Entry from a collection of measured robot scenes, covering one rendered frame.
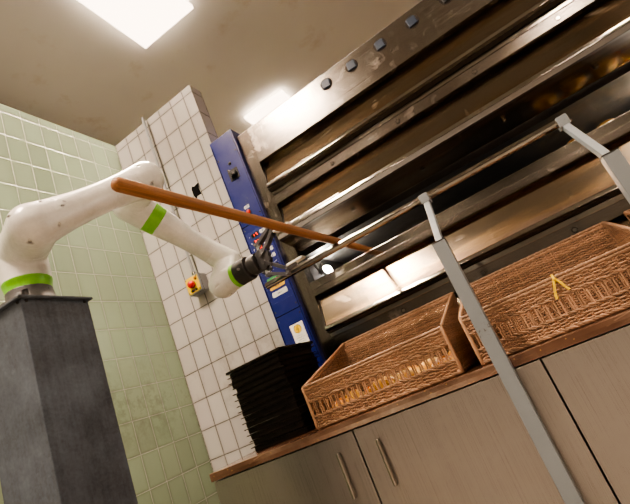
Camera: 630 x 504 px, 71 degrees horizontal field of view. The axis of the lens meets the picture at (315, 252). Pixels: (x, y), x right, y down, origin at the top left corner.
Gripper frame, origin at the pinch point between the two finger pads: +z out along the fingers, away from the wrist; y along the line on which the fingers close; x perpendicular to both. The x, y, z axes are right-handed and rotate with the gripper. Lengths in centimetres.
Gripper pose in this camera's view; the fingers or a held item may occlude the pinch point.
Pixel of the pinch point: (294, 240)
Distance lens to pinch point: 157.6
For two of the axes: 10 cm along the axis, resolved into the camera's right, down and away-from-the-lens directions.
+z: 8.0, -4.7, -3.7
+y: 3.8, 8.8, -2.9
